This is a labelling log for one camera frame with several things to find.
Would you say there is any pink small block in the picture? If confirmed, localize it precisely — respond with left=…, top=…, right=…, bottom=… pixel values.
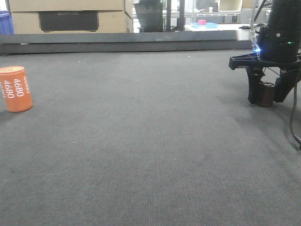
left=198, top=20, right=206, bottom=26

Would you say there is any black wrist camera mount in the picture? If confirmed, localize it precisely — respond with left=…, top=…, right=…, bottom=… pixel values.
left=229, top=53, right=301, bottom=70

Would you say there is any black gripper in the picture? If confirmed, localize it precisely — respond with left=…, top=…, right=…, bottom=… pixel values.
left=246, top=26, right=301, bottom=104

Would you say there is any black hanging cable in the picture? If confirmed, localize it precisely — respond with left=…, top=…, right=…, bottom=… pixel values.
left=288, top=84, right=301, bottom=149

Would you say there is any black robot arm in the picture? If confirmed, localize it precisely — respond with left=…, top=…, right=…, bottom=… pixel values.
left=246, top=0, right=301, bottom=106

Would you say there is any black metal rack frame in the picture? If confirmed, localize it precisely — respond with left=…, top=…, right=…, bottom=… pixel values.
left=165, top=0, right=185, bottom=32

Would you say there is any blue plastic crate on table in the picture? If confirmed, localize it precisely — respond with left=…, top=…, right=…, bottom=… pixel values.
left=0, top=10, right=15, bottom=34

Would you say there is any black foam table edge rail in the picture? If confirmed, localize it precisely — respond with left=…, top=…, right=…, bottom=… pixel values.
left=0, top=30, right=252, bottom=55

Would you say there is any brown cardboard Ecoflow box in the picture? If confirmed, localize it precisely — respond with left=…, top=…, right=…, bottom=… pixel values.
left=8, top=0, right=133, bottom=34

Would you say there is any dark cylindrical capacitor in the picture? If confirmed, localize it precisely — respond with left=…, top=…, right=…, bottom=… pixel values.
left=257, top=82, right=275, bottom=107

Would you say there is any light blue shallow tray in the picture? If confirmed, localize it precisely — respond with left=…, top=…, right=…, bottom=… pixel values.
left=190, top=23, right=218, bottom=29

